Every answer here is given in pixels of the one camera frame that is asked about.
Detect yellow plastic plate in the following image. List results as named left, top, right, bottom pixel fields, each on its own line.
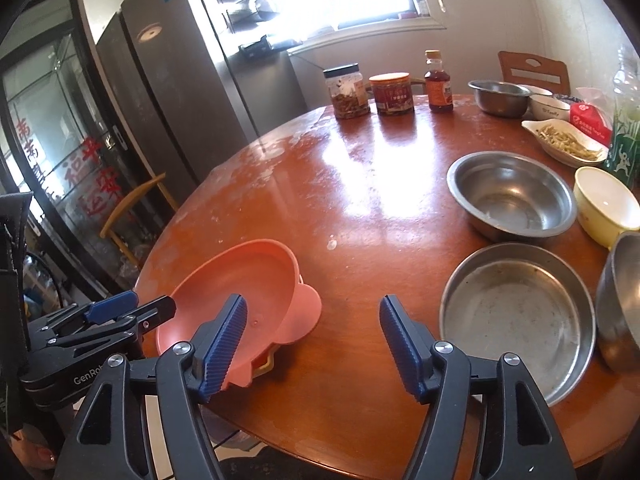
left=250, top=349, right=277, bottom=379

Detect grey refrigerator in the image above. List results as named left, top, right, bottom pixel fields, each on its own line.
left=95, top=0, right=308, bottom=206

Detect wooden chair with curved back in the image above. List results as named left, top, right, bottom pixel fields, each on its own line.
left=99, top=172, right=181, bottom=268

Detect deep steel bowl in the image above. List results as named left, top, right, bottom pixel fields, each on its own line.
left=595, top=231, right=640, bottom=373

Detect pickled vegetable strips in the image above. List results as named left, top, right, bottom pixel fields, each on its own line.
left=534, top=121, right=606, bottom=162

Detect green drink bottle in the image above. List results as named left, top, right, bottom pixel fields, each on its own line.
left=604, top=45, right=640, bottom=188

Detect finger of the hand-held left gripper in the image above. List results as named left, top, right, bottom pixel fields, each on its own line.
left=44, top=296, right=177, bottom=357
left=27, top=290, right=139, bottom=342

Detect clear jar with black lid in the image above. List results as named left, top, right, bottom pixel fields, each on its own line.
left=323, top=63, right=371, bottom=120

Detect yellow bowl with handle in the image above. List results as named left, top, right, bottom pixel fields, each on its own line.
left=572, top=166, right=640, bottom=250

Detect brown sauce bottle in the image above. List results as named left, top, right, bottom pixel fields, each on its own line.
left=424, top=50, right=454, bottom=114

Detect red lid jar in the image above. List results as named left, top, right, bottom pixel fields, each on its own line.
left=369, top=72, right=416, bottom=117

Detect shallow steel plate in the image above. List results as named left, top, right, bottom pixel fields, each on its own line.
left=439, top=242, right=597, bottom=407

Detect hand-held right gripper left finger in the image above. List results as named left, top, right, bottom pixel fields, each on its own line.
left=52, top=293, right=248, bottom=480

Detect small steel bowl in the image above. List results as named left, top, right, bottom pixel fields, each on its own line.
left=467, top=79, right=532, bottom=119

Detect pink plastic bowl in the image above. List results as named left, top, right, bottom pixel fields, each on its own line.
left=155, top=239, right=323, bottom=390

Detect black storage rack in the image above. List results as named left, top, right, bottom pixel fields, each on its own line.
left=220, top=0, right=281, bottom=57

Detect white oval dish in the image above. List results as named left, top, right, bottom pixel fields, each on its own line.
left=521, top=118, right=610, bottom=168

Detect wide steel bowl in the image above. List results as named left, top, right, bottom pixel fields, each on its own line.
left=446, top=151, right=578, bottom=245

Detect person's left hand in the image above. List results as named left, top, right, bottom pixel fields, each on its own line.
left=11, top=426, right=67, bottom=472

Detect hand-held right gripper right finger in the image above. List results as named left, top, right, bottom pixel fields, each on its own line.
left=378, top=295, right=578, bottom=480

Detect red tissue pack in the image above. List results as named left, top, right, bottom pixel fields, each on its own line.
left=567, top=87, right=615, bottom=148

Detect white printed bowl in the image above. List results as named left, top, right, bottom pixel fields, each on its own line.
left=529, top=94, right=572, bottom=122

